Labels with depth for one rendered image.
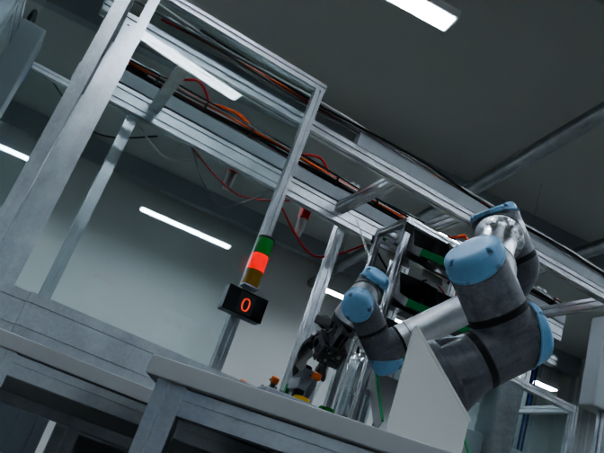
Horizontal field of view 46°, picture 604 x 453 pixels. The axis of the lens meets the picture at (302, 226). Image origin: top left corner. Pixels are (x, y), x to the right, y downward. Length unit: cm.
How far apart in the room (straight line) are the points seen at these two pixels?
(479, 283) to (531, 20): 603
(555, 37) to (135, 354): 629
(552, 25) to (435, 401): 621
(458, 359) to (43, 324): 83
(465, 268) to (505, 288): 8
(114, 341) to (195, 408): 52
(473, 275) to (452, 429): 28
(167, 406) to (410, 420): 43
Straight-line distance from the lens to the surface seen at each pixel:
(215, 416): 109
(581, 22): 724
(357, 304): 165
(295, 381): 190
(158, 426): 109
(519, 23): 733
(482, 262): 134
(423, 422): 128
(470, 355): 136
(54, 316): 156
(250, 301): 198
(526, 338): 139
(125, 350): 158
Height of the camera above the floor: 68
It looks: 23 degrees up
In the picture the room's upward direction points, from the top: 19 degrees clockwise
